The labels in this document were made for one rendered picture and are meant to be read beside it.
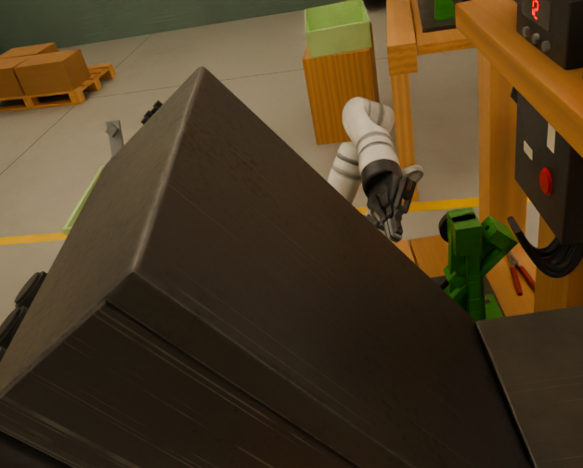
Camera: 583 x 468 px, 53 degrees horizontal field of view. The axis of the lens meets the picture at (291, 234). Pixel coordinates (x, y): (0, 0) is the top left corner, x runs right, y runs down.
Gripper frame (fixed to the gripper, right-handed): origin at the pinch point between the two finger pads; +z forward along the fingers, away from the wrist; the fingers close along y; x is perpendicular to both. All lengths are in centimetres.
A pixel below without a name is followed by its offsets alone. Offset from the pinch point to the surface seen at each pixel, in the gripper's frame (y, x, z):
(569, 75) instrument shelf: 37.8, -11.5, 12.1
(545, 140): 30.9, -6.8, 12.7
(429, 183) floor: -93, 155, -183
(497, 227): 6.6, 21.1, -5.6
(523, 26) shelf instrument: 36.2, -10.2, -2.3
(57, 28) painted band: -451, -55, -698
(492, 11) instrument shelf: 32.7, -6.5, -15.6
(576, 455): 17.0, -0.4, 44.0
